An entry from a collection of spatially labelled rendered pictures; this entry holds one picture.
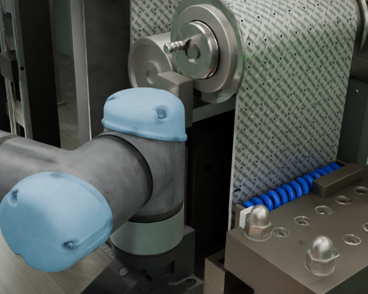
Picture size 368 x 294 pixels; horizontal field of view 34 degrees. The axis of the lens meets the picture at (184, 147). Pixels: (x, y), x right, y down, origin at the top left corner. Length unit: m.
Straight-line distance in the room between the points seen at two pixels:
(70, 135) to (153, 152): 0.86
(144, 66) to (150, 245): 0.40
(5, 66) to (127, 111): 0.55
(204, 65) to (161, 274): 0.28
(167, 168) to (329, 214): 0.39
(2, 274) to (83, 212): 0.53
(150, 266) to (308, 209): 0.34
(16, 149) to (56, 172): 0.06
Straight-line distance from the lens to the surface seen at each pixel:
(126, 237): 0.58
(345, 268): 0.77
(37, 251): 0.47
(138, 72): 0.94
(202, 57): 0.77
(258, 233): 0.79
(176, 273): 0.65
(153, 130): 0.51
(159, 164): 0.52
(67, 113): 1.47
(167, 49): 0.78
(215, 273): 0.90
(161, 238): 0.57
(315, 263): 0.74
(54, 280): 0.94
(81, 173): 0.46
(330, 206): 0.88
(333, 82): 0.92
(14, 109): 1.10
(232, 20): 0.75
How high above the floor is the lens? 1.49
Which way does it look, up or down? 27 degrees down
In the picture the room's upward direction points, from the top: 1 degrees clockwise
